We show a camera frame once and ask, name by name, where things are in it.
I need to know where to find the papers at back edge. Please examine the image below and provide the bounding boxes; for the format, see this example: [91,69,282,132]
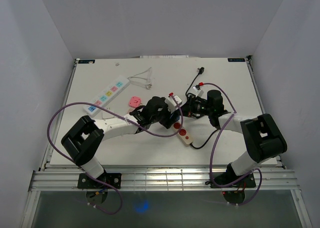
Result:
[139,55,198,59]

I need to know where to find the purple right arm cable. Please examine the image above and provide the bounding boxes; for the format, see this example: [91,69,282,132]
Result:
[202,82,263,206]

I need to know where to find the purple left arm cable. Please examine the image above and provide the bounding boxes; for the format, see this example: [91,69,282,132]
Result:
[47,94,185,215]

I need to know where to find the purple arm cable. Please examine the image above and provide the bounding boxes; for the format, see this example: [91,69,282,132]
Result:
[202,82,263,206]
[47,94,185,215]

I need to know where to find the blue cube socket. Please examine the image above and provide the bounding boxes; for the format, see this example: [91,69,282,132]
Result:
[170,112,180,123]

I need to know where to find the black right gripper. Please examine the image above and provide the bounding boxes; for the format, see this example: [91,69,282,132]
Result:
[177,95,213,118]

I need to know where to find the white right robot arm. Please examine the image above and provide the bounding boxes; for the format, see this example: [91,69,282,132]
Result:
[181,90,288,187]

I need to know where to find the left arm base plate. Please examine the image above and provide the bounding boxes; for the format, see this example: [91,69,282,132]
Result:
[77,172,122,189]

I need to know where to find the pink plug adapter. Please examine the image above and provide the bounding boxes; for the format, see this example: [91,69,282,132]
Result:
[128,96,142,108]

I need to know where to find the beige red power strip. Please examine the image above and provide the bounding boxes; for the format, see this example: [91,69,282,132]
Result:
[171,122,194,146]

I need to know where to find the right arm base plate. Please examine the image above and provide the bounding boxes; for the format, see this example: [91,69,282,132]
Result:
[214,172,256,188]

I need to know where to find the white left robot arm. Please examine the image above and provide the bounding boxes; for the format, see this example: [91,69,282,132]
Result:
[61,94,182,188]

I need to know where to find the black power cord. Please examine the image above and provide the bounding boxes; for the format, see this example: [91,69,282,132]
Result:
[184,66,221,150]

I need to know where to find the white multicolour power strip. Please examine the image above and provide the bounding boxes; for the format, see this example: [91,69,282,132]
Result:
[83,75,130,117]

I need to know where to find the small white plug adapter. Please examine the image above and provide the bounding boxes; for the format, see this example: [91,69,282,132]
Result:
[101,111,115,120]

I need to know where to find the white power cord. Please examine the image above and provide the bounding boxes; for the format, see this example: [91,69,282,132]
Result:
[126,66,154,91]

